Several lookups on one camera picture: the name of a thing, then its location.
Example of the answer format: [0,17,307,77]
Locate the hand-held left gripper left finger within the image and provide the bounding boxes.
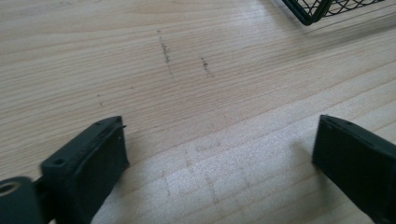
[39,115,131,224]

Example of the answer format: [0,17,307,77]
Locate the black wire mesh basket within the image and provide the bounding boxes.
[281,0,386,26]

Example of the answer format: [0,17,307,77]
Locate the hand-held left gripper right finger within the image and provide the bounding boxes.
[311,114,396,224]

